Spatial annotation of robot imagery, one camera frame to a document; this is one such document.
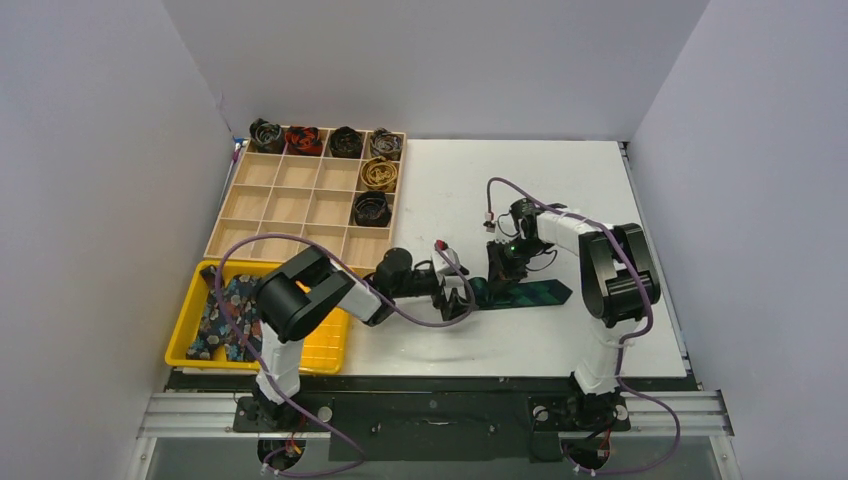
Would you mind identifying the green navy striped tie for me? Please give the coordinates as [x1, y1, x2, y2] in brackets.
[470, 277, 573, 310]

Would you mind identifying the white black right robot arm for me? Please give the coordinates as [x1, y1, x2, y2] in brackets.
[485, 198, 661, 430]

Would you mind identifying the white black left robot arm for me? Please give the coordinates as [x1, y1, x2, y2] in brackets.
[253, 242, 476, 430]

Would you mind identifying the rolled navy floral tie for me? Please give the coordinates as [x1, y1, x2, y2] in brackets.
[352, 191, 392, 228]

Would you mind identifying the yellow plastic tray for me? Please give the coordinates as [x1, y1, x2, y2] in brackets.
[164, 259, 352, 375]

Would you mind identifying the rolled yellow beetle tie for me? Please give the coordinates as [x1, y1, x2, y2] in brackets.
[359, 156, 399, 193]

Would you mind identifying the wooden compartment organizer box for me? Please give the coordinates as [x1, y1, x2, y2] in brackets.
[203, 127, 407, 273]

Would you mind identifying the rolled grey patterned tie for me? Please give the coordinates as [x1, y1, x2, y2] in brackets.
[368, 128, 404, 161]

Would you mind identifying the rolled black gold tie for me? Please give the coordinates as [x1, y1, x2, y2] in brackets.
[328, 126, 365, 159]

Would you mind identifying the rolled red black tie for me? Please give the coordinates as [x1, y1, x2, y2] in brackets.
[284, 126, 324, 156]

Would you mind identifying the floral dark tie in tray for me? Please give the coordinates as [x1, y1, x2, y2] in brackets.
[185, 265, 262, 362]

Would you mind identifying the rolled black grey tie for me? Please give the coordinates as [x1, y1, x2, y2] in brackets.
[249, 118, 285, 155]

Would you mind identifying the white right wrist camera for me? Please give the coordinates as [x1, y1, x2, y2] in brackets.
[493, 222, 517, 244]

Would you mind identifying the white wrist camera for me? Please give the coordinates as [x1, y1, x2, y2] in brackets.
[493, 222, 517, 244]
[431, 240, 467, 279]

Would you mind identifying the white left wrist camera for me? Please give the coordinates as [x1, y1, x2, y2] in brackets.
[431, 240, 467, 279]

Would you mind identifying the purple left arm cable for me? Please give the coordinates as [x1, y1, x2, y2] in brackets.
[211, 233, 478, 478]

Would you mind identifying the aluminium black mounting rail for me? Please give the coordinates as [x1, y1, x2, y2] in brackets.
[127, 377, 741, 479]

